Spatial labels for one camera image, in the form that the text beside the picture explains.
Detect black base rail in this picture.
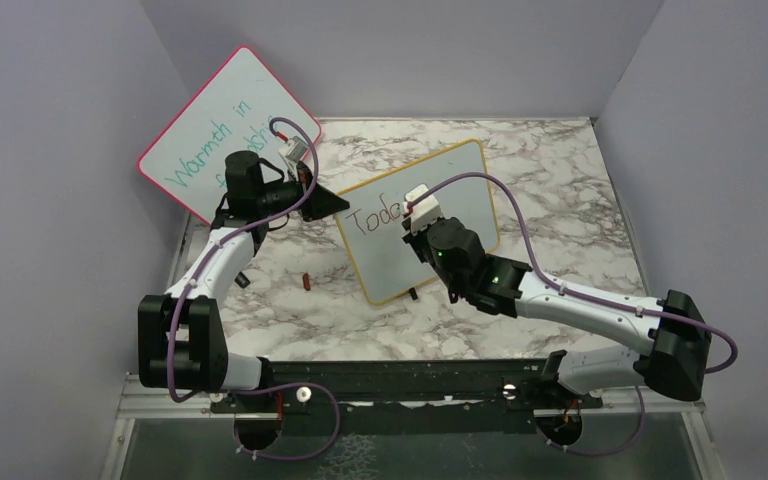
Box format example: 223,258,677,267
210,358,603,443

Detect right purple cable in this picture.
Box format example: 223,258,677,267
409,172,740,458

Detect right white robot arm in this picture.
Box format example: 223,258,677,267
401,218,711,407

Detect pink framed whiteboard with writing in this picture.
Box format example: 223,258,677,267
137,46,322,224

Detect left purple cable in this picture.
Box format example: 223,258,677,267
166,117,344,463

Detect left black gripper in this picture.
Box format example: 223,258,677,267
257,164,350,222

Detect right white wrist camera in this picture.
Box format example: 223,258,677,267
402,184,444,234

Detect purple cable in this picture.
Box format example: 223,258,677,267
166,117,344,463
409,172,740,458

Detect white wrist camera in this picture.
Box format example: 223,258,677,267
278,136,309,173
402,184,444,234

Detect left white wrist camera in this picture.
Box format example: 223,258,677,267
278,136,309,173

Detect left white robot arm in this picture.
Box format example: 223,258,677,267
137,145,349,411

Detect yellow framed whiteboard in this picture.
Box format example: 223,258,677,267
335,139,500,305

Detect black pink-board stand foot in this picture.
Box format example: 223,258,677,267
235,272,250,289

